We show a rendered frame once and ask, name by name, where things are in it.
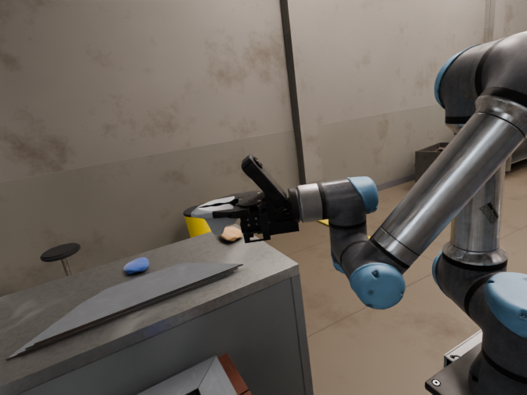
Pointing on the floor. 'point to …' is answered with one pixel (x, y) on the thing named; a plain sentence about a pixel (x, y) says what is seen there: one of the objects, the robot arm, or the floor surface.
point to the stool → (61, 255)
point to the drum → (196, 227)
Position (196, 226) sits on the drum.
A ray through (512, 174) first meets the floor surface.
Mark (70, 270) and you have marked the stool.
